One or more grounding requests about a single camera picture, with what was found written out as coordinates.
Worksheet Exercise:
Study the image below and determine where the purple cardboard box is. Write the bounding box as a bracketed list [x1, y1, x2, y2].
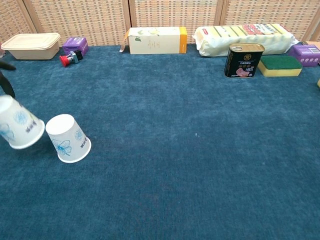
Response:
[288, 44, 320, 68]

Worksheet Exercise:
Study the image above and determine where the plastic-wrapped sponge multipack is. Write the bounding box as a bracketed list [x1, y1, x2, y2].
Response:
[192, 23, 300, 58]

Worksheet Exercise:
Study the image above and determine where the beige lidded food container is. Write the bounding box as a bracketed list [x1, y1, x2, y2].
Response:
[0, 32, 62, 61]

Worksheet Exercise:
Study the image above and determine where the cream and orange carton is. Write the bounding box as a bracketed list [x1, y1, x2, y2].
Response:
[119, 26, 188, 55]

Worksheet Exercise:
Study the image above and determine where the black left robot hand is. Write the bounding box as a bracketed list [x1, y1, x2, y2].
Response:
[0, 59, 17, 98]

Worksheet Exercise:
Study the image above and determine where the red emergency stop button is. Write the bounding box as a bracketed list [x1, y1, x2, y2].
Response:
[59, 50, 84, 68]

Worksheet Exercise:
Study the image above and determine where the woven wooden folding screen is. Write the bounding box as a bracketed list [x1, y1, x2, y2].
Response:
[0, 0, 320, 48]

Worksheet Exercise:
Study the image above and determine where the blue carpet table cover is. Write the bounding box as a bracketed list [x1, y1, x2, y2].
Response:
[0, 43, 320, 240]

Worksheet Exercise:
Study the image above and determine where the green and yellow sponge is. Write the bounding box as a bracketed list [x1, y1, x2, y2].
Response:
[257, 55, 303, 78]

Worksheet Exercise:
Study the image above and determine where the white floral paper cup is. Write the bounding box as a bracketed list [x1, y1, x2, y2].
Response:
[0, 94, 46, 150]
[45, 113, 92, 164]

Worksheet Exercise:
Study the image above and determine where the black luncheon meat can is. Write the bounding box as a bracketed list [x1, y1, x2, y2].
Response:
[223, 43, 266, 79]

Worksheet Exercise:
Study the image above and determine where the purple tissue packet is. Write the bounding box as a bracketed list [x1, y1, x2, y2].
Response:
[62, 36, 90, 56]

